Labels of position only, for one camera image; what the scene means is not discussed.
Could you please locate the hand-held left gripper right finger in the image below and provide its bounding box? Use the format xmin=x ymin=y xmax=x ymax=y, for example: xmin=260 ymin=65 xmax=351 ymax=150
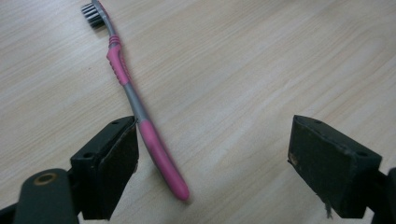
xmin=287 ymin=114 xmax=383 ymax=219

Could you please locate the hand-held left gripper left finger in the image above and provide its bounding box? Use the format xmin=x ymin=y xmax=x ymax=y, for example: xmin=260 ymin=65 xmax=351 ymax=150
xmin=70 ymin=115 xmax=140 ymax=221

